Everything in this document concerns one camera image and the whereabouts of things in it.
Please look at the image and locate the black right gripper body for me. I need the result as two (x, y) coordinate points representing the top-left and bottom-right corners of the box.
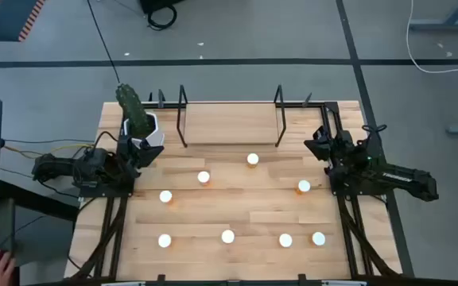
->
(321, 126), (356, 168)

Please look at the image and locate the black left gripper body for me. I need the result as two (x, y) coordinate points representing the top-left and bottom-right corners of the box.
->
(117, 134), (146, 172)

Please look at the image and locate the white plant pot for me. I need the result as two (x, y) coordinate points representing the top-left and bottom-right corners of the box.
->
(122, 111), (165, 150)

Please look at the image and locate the green cactus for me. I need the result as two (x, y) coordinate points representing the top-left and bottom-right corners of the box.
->
(115, 83), (154, 138)

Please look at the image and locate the white light bar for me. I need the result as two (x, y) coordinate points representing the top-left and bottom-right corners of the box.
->
(101, 280), (146, 286)
(322, 280), (367, 286)

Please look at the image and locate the black equipment box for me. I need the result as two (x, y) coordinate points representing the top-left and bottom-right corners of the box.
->
(139, 0), (186, 15)

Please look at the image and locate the dark mat orange striped edge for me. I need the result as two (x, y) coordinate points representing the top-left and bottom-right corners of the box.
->
(0, 0), (47, 55)

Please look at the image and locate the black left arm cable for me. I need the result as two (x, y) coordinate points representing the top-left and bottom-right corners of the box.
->
(92, 129), (119, 152)

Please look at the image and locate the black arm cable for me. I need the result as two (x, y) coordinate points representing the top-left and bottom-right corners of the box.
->
(92, 129), (119, 152)
(361, 123), (388, 138)

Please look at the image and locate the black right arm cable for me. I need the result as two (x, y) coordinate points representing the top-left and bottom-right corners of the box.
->
(361, 123), (388, 138)

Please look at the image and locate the yellow cable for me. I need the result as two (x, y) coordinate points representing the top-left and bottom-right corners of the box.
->
(2, 143), (95, 157)

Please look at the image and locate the wooden shelf black metal frame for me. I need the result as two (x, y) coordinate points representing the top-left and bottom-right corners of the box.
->
(176, 83), (288, 149)

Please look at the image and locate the black desk cable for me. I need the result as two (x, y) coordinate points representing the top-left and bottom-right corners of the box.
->
(2, 137), (95, 144)

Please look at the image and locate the thin black floor cable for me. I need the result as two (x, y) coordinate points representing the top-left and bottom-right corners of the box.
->
(86, 0), (122, 85)

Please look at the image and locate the coiled black cable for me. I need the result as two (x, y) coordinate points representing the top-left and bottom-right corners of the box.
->
(146, 3), (178, 32)

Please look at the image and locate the white floor cable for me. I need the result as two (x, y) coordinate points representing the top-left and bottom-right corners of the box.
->
(406, 0), (458, 75)

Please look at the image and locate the grey table leg frame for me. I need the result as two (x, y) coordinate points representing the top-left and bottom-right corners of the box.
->
(409, 0), (458, 33)

